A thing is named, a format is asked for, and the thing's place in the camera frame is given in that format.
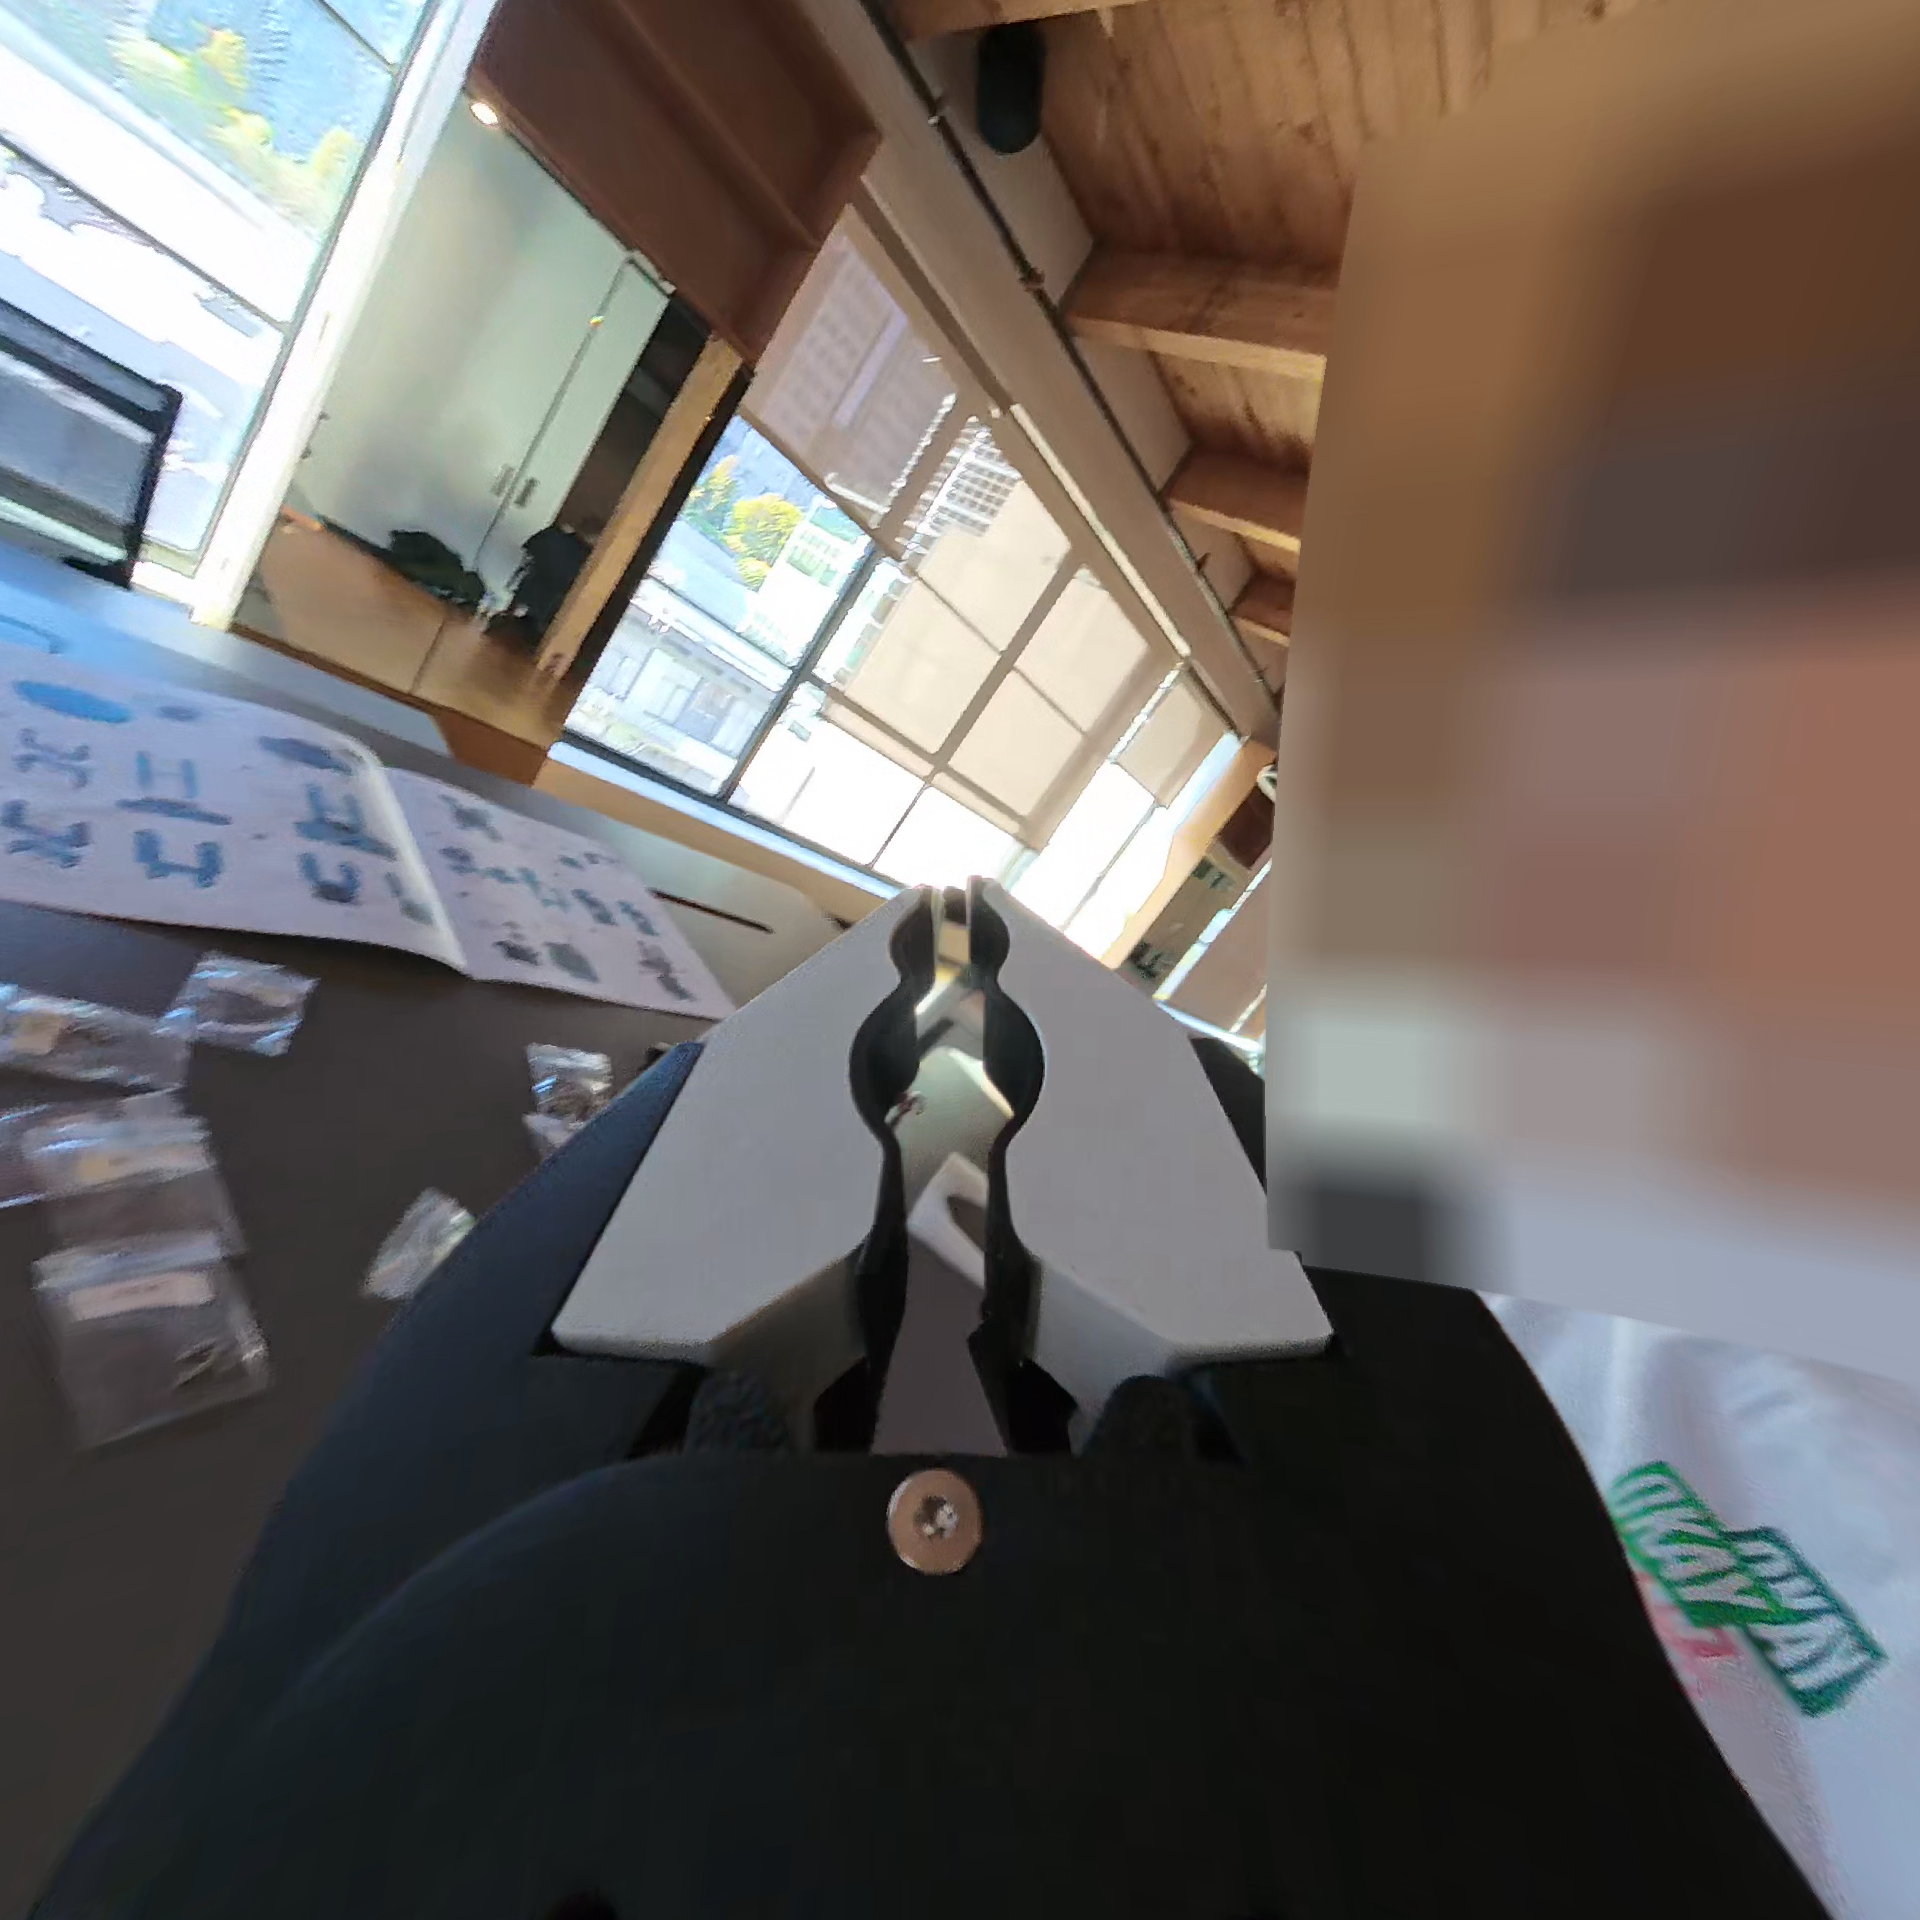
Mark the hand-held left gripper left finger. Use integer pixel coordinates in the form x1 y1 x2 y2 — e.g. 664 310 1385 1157
553 885 942 1452

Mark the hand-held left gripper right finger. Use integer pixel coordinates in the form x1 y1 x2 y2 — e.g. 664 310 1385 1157
966 878 1337 1452

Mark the dark desk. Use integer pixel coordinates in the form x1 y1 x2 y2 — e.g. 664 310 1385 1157
0 592 903 1920

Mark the scatter of small parts bags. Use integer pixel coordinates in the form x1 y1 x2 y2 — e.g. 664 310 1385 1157
0 953 620 1455

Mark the open instruction booklet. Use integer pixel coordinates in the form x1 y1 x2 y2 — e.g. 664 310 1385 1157
0 642 740 1027

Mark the black backpack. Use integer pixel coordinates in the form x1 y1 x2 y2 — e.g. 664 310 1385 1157
507 523 601 652
387 524 486 612

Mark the white cabinet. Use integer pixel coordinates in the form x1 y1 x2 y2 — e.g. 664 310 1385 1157
284 143 672 602

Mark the black mesh office chair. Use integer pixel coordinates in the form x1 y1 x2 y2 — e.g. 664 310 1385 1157
0 296 186 591

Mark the black ceiling speaker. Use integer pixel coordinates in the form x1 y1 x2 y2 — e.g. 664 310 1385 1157
975 20 1050 159

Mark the large glass window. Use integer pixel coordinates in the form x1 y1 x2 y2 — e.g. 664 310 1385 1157
0 0 444 580

